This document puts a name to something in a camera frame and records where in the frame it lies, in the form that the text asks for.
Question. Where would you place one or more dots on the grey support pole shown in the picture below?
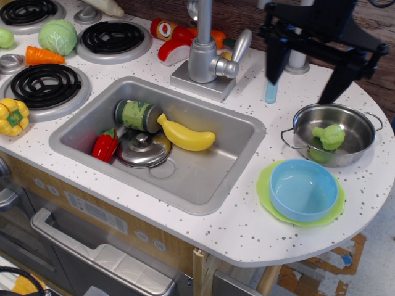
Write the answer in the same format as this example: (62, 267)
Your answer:
(297, 63)

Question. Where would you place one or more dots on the light green toy fruit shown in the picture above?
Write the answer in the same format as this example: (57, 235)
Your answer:
(6, 38)

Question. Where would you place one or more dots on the red tomato toy can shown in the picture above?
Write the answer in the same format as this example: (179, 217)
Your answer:
(162, 29)

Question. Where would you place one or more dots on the yellow object with black cable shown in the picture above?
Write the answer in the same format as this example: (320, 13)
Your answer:
(25, 284)

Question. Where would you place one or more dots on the red toy pepper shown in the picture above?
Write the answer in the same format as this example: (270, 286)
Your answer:
(105, 146)

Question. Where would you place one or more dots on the black burner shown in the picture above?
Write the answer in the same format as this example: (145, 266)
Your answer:
(50, 91)
(28, 17)
(113, 42)

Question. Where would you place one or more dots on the green toy broccoli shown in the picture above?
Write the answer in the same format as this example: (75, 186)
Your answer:
(331, 137)

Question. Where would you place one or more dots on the white toy bottle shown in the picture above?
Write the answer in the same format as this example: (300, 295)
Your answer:
(109, 7)

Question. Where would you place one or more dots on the small yellow toy piece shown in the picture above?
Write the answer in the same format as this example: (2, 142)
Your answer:
(226, 55)

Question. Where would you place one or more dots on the yellow toy bell pepper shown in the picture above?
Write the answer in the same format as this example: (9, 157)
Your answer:
(14, 117)

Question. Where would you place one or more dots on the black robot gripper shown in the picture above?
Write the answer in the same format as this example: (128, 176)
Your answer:
(330, 34)

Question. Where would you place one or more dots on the steel pot lid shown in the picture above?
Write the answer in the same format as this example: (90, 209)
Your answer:
(139, 149)

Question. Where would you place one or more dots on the blue plastic bowl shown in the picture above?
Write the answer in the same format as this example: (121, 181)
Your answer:
(302, 190)

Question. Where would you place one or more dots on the green toy cabbage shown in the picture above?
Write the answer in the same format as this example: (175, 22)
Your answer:
(58, 36)

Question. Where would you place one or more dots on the stainless steel pan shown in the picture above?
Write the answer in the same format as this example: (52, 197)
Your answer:
(360, 129)

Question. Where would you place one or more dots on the red white toy slice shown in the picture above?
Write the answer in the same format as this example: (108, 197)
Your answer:
(174, 51)

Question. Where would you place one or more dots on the silver toy faucet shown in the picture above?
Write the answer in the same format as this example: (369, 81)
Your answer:
(207, 73)

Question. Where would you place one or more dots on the green plastic plate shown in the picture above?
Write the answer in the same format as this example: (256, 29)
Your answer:
(263, 186)

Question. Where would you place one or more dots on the silver stove knob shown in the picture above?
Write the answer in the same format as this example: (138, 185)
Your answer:
(12, 63)
(87, 16)

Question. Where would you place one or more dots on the green toy can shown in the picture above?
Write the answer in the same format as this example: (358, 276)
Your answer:
(138, 115)

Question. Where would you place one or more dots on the toy knife blue handle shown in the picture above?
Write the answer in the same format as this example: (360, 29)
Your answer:
(271, 93)

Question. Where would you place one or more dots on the yellow toy banana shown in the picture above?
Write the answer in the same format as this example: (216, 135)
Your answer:
(184, 137)

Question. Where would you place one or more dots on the silver sink basin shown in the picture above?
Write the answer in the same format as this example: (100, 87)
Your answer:
(196, 182)

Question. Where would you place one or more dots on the back right black burner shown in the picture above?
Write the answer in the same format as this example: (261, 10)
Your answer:
(113, 42)

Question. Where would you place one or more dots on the front left black burner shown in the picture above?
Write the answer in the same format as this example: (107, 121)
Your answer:
(50, 91)

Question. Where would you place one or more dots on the silver oven door handle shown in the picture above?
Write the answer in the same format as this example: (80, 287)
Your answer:
(104, 269)

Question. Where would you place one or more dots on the orange toy carrot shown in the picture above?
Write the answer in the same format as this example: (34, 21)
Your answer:
(38, 56)
(218, 36)

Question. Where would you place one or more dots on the back left black burner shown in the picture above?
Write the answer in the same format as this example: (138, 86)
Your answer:
(28, 17)

